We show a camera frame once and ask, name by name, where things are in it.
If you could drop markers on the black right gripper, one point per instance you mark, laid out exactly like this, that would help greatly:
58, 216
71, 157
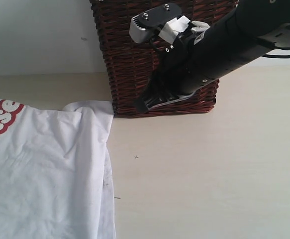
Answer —
252, 30

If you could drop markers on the white t-shirt red lettering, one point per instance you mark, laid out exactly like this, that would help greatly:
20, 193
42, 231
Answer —
55, 172

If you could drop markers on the dark brown wicker basket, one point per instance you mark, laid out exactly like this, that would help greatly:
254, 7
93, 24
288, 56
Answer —
129, 64

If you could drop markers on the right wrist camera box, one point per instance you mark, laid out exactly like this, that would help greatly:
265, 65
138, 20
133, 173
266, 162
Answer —
167, 22

